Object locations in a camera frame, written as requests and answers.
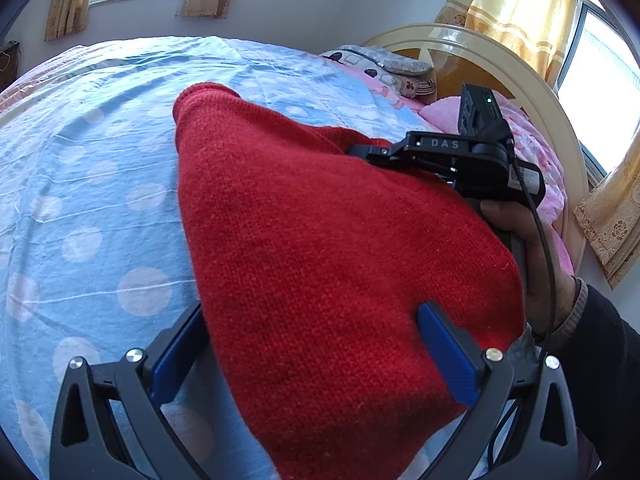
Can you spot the yellow striped curtain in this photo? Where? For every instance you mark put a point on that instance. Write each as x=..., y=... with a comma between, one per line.
x=515, y=5

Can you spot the bed with blue pink sheet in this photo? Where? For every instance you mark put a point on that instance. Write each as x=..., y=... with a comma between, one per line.
x=100, y=160

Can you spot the cream wooden headboard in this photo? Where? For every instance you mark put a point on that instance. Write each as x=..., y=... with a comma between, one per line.
x=500, y=55

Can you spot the large side window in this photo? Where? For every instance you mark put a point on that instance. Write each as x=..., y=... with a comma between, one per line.
x=600, y=70

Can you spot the grey patterned pillow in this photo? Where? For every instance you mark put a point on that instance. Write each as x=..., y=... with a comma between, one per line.
x=400, y=65

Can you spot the person's right forearm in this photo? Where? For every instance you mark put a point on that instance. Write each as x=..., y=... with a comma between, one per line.
x=600, y=360

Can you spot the beige floral patterned curtain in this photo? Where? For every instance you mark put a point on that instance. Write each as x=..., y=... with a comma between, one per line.
x=610, y=220

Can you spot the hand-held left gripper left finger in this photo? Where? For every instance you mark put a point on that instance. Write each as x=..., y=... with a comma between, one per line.
x=175, y=355

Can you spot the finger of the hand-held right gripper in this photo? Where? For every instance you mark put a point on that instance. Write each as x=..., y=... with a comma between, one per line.
x=370, y=152

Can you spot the person's right hand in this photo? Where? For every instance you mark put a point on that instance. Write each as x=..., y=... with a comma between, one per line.
x=537, y=270

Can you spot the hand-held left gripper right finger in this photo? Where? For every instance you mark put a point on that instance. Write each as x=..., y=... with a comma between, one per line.
x=450, y=350

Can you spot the red knitted sweater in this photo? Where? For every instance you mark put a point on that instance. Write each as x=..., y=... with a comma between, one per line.
x=325, y=260

